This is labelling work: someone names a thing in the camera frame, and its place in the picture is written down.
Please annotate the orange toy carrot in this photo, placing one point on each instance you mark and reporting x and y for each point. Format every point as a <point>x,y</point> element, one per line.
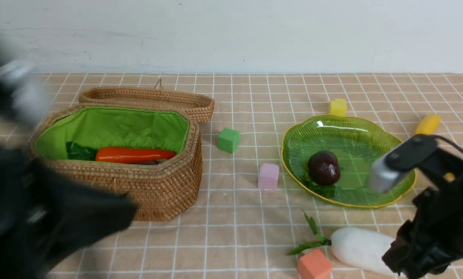
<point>115,154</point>

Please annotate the dark purple toy mangosteen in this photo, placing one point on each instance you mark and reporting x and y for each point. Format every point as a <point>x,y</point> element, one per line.
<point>321,173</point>

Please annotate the woven wicker basket lid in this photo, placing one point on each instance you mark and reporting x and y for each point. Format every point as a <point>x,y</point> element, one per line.
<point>198,106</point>

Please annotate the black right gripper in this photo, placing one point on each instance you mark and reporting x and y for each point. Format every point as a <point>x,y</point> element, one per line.
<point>433,240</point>

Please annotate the yellow foam cube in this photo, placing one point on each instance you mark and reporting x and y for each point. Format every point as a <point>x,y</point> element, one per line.
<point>337,107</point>

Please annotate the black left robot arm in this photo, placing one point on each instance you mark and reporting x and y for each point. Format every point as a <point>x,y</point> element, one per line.
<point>44,216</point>

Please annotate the orange foam cube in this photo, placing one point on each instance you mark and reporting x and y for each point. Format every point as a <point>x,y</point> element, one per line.
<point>314,265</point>

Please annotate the white toy radish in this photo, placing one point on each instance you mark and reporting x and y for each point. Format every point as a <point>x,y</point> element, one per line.
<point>359,248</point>

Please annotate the yellow toy banana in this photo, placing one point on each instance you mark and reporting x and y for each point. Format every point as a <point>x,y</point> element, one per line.
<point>436,166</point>

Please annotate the green glass leaf plate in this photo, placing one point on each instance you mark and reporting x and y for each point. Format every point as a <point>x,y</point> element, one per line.
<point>357,143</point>

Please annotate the pink foam cube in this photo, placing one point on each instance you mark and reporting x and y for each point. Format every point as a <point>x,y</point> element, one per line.
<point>268,176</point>

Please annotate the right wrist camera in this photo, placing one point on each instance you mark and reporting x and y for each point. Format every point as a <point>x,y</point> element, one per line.
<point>390,169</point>

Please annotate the purple toy eggplant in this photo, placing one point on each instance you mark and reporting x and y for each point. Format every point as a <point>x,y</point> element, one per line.
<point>151,162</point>

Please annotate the green foam cube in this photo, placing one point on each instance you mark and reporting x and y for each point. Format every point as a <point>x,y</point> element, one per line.
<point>228,140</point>

